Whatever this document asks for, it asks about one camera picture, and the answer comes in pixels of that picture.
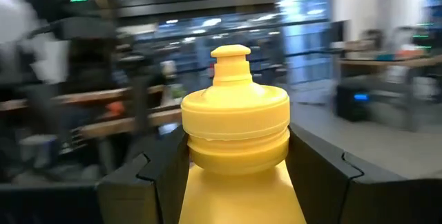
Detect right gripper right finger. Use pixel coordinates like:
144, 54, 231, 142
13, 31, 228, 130
286, 123, 442, 224

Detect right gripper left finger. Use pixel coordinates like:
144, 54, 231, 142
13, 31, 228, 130
0, 125, 191, 224

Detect yellow squeeze bottle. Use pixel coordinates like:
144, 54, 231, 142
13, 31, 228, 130
177, 44, 308, 224

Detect black desktop computer tower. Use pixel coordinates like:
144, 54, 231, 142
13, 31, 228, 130
336, 82, 371, 123

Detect wooden desk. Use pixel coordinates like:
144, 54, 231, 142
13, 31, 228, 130
338, 53, 442, 70

